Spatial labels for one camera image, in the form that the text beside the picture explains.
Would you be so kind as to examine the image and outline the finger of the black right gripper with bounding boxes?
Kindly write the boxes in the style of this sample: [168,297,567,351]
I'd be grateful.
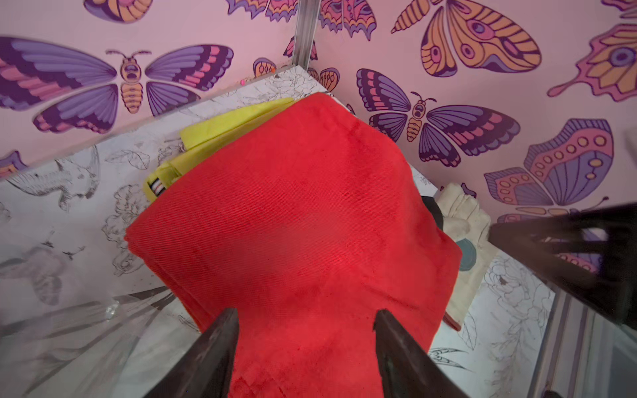
[489,203,636,328]

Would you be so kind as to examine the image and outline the beige work glove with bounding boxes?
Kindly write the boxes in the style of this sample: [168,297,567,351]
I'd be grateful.
[436,183,497,332]

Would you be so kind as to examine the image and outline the clear plastic vacuum bag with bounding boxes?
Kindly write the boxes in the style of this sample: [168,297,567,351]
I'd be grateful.
[1,287,199,397]

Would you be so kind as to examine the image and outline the aluminium frame bars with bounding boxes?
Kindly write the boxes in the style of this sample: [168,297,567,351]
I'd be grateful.
[0,0,323,180]

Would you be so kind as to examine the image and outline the yellow garment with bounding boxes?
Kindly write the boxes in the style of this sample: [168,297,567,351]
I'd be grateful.
[143,98,296,202]

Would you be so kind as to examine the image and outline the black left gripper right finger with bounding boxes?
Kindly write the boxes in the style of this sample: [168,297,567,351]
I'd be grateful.
[373,309,466,398]

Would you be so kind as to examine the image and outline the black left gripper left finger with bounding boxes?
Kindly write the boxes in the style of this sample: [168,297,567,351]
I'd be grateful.
[145,308,240,398]

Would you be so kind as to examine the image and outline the dark grey garment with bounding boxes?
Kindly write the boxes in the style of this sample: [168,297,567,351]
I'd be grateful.
[421,196,444,230]

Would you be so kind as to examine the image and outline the red garment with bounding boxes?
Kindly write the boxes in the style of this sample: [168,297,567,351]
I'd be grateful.
[125,93,461,397]

